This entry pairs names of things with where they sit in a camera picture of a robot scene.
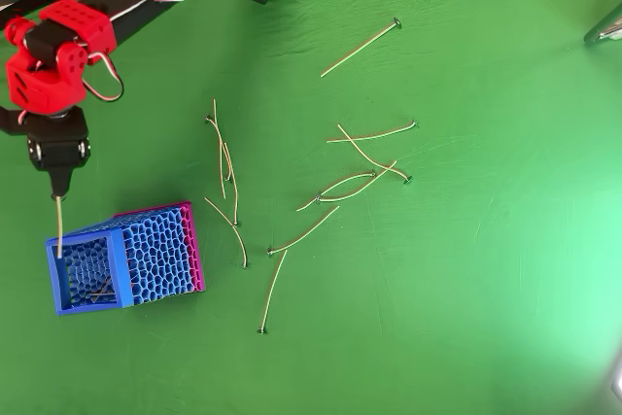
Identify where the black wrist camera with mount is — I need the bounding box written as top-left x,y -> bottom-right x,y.
0,104 -> 31,138

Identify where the green cloth with black rim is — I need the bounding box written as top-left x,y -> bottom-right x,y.
0,0 -> 622,415

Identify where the chrome tube stand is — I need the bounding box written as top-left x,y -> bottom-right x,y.
582,0 -> 622,47

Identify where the blue and pink mesh basket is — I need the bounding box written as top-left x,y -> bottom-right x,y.
44,199 -> 208,318

